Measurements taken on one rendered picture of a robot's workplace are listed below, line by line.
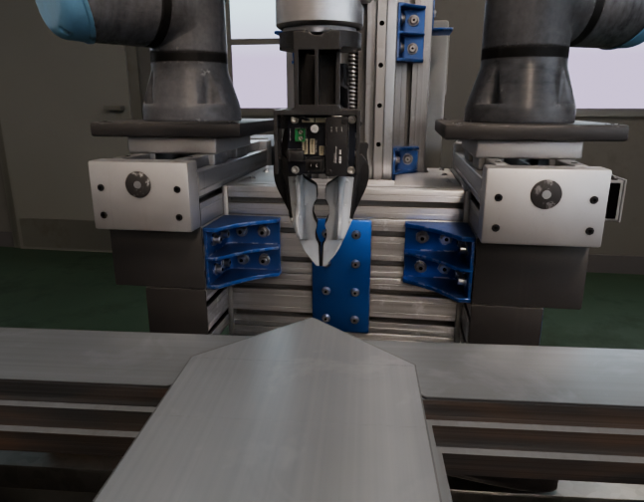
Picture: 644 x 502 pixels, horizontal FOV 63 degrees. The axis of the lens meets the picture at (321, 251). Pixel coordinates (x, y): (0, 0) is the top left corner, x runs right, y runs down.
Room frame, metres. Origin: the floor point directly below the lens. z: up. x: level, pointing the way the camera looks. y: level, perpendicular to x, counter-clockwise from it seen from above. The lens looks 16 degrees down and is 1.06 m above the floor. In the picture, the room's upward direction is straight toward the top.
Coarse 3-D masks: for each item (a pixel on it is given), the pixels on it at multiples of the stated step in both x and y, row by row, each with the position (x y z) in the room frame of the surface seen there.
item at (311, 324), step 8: (304, 320) 0.46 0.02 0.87; (312, 320) 0.46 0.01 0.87; (280, 328) 0.44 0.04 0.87; (288, 328) 0.44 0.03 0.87; (296, 328) 0.44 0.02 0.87; (304, 328) 0.44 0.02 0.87; (312, 328) 0.44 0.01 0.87; (320, 328) 0.44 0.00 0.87; (328, 328) 0.44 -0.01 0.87; (336, 328) 0.44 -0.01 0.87
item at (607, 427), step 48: (0, 384) 0.35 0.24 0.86; (48, 384) 0.35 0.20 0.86; (96, 384) 0.35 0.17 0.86; (0, 432) 0.34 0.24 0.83; (48, 432) 0.33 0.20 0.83; (96, 432) 0.33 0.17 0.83; (432, 432) 0.31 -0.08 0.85; (480, 432) 0.32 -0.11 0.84; (528, 432) 0.31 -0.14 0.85; (576, 432) 0.31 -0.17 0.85; (624, 432) 0.31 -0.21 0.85; (576, 480) 0.30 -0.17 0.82; (624, 480) 0.30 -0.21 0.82
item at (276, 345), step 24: (264, 336) 0.42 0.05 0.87; (288, 336) 0.42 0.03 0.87; (312, 336) 0.42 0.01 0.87; (336, 336) 0.42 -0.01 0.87; (264, 360) 0.38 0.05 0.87; (288, 360) 0.38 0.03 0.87; (312, 360) 0.38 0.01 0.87; (336, 360) 0.38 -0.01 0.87; (360, 360) 0.38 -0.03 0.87; (384, 360) 0.38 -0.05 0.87
